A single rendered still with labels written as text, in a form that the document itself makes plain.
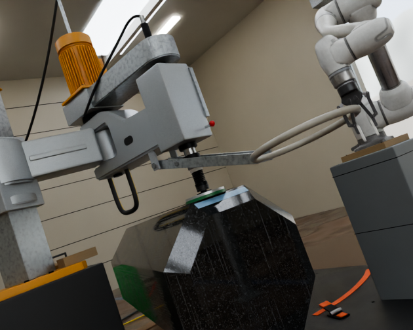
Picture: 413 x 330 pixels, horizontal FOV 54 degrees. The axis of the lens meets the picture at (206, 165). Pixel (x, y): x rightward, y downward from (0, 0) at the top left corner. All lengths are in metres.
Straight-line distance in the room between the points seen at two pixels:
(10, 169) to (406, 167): 2.04
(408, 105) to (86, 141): 1.82
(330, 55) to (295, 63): 5.94
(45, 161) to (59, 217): 4.91
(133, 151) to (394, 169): 1.38
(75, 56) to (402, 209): 2.09
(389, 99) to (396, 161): 0.36
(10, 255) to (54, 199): 5.02
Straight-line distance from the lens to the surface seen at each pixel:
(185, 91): 2.15
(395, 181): 2.27
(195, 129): 2.09
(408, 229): 2.33
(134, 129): 2.30
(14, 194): 2.38
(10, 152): 2.41
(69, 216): 7.41
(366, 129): 2.43
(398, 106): 2.42
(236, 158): 1.88
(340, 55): 1.71
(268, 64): 8.04
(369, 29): 1.71
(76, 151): 2.53
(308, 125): 1.51
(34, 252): 2.40
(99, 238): 7.52
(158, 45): 2.18
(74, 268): 2.28
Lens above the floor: 0.84
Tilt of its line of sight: 5 degrees up
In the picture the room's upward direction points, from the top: 20 degrees counter-clockwise
